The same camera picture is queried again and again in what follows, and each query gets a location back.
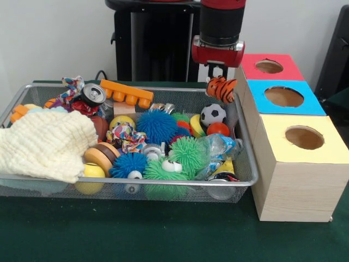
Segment shallow mesh bin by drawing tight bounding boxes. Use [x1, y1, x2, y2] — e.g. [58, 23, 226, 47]
[0, 84, 259, 204]

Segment small soccer ball toy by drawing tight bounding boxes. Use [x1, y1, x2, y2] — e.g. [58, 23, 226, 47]
[200, 103, 227, 128]

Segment long orange toy brick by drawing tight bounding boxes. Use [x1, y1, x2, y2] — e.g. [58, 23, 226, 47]
[99, 79, 155, 108]

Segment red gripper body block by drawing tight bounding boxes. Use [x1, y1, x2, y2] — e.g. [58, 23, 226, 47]
[190, 37, 245, 68]

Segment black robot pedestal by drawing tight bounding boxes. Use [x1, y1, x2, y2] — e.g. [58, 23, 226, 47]
[105, 0, 220, 82]

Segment wooden burger toy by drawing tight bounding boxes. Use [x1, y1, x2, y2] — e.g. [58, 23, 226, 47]
[83, 141, 121, 178]

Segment cream waffle cloth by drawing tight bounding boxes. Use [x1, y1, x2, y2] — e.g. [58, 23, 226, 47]
[0, 111, 99, 183]

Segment multicolour rope toy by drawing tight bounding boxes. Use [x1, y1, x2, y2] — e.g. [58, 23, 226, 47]
[106, 122, 148, 153]

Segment red ball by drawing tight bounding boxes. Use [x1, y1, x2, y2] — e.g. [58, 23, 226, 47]
[206, 122, 231, 137]

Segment green cloth side table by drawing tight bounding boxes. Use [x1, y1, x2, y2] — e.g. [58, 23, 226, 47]
[320, 88, 349, 115]

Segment black cable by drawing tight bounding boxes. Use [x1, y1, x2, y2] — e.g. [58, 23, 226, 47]
[94, 70, 110, 82]

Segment green spiky ball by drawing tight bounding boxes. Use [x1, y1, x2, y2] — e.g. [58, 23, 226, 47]
[169, 136, 209, 178]
[143, 158, 189, 201]

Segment blue spiky ball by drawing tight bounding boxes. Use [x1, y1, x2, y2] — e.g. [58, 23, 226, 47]
[110, 152, 149, 180]
[136, 109, 178, 145]

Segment black upright panel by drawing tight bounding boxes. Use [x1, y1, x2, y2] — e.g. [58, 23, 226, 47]
[313, 4, 349, 95]

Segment orange striped tiger plush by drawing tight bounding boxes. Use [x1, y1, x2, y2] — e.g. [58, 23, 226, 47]
[206, 76, 238, 104]

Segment wooden box three holes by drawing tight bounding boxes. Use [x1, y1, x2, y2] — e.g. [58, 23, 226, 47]
[232, 53, 349, 222]

